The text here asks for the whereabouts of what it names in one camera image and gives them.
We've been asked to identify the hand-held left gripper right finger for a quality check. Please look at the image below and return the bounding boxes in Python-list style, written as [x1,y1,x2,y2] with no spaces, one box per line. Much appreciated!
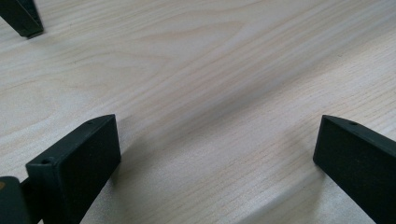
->
[312,114,396,224]

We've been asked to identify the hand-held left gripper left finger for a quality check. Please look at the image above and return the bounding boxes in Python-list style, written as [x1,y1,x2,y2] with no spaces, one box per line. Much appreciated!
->
[25,114,121,224]

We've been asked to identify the small black folding table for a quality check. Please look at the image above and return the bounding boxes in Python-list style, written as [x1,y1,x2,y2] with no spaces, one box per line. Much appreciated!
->
[0,0,45,39]

